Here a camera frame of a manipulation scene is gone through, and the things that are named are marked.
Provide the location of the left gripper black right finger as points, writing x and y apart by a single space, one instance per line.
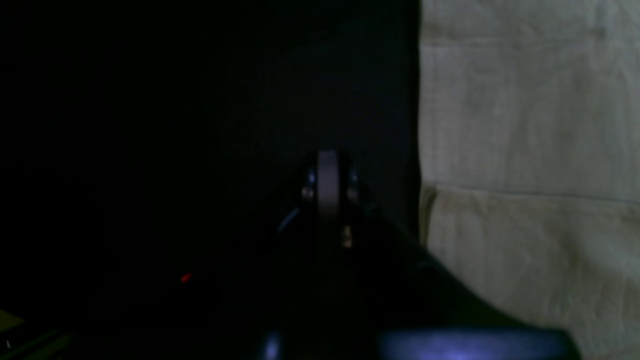
415 309

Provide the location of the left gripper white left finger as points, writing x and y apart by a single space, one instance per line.
269 286

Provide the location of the green T-shirt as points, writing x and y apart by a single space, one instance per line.
529 149

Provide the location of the black table cloth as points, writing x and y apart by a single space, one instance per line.
136 135

